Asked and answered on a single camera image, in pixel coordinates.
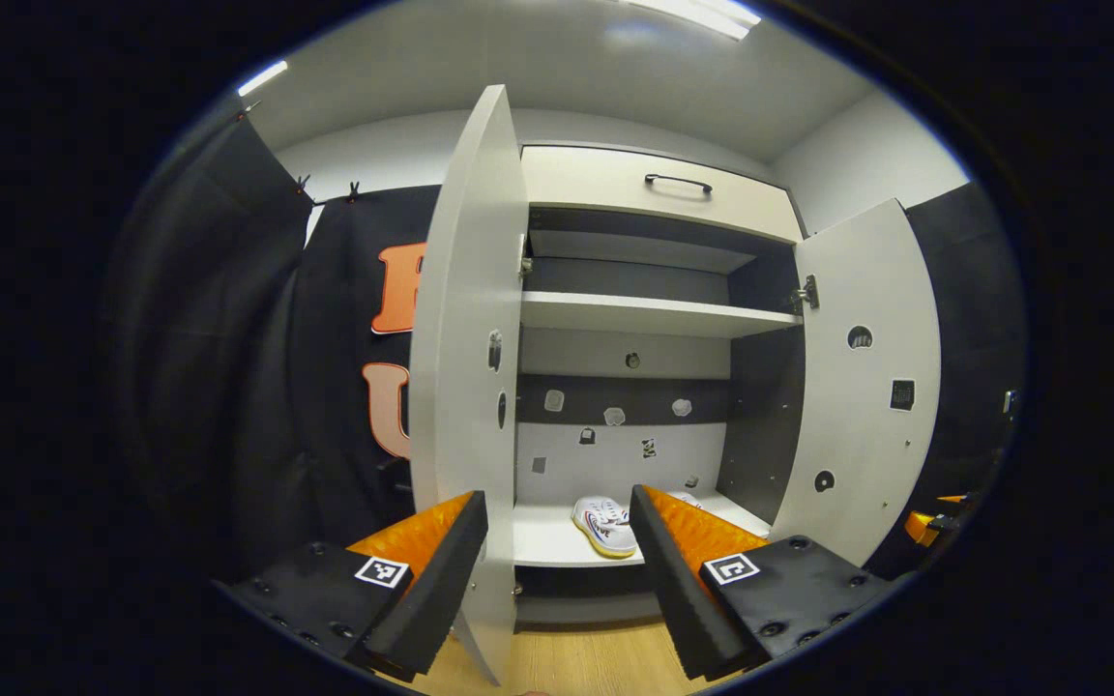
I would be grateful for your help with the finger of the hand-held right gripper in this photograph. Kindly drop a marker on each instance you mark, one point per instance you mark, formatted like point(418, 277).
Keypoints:
point(929, 522)

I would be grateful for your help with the black backdrop cloth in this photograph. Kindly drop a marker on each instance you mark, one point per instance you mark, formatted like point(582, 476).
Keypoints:
point(973, 319)
point(257, 367)

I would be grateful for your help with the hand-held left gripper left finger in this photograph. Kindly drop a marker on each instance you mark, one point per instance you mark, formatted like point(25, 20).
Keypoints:
point(441, 575)

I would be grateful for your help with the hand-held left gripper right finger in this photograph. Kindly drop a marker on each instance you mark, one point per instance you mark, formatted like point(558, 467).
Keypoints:
point(673, 580)

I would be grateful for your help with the white cabinet shelf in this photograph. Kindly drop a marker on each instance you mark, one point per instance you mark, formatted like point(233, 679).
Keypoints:
point(634, 314)
point(547, 541)

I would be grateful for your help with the white shoe cabinet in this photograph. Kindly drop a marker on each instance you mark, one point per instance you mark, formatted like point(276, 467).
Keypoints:
point(615, 464)

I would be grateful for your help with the white cabinet drawer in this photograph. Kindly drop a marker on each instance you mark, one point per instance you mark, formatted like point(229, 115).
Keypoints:
point(596, 184)

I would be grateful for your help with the white cabinet door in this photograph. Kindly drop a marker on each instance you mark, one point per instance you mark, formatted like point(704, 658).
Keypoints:
point(866, 445)
point(465, 290)

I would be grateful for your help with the wide ceiling light panel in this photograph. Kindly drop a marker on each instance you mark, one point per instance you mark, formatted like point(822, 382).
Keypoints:
point(692, 14)

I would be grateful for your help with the white shoe yellow sole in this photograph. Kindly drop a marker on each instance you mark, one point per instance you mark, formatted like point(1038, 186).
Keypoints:
point(605, 527)
point(685, 499)

